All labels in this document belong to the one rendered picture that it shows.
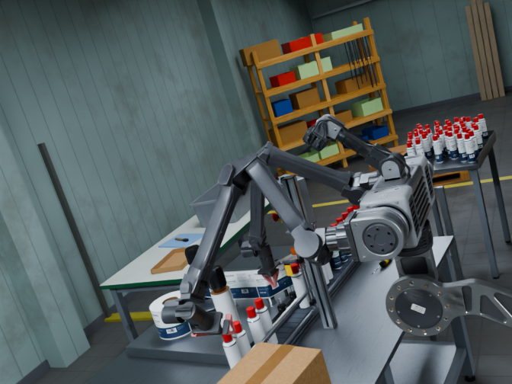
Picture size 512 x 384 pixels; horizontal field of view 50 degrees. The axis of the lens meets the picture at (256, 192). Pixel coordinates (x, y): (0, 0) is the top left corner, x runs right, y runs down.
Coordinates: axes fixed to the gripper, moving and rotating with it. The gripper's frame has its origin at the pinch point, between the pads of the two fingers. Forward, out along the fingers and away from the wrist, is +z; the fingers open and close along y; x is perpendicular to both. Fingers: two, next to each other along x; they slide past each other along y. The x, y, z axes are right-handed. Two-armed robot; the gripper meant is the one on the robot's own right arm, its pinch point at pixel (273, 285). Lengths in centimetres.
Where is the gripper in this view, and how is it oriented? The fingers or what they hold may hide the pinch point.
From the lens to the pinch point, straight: 243.1
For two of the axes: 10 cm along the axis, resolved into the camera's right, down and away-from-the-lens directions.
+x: 8.3, -0.9, -5.5
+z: 2.6, 9.4, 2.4
